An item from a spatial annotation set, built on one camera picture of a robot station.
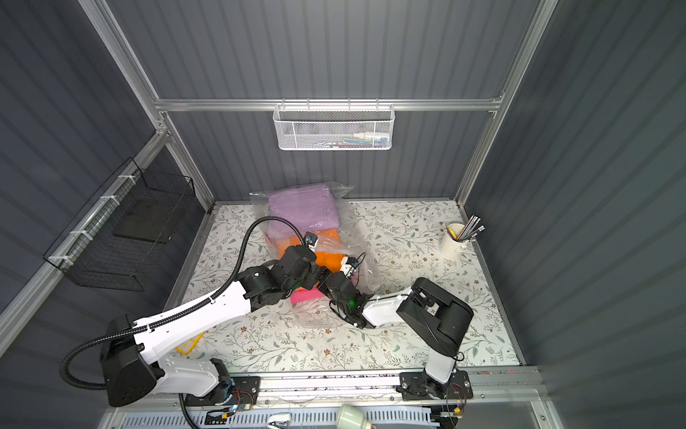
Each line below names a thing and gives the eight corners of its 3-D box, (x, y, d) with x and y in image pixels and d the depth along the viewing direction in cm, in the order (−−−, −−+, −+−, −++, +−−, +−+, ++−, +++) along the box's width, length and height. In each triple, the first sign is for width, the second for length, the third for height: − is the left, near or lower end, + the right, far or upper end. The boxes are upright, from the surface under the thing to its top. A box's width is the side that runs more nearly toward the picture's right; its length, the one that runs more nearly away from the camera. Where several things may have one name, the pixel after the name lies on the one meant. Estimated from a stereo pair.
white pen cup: (441, 261, 103) (449, 244, 94) (435, 240, 110) (442, 223, 101) (460, 261, 103) (471, 244, 94) (454, 240, 110) (463, 222, 101)
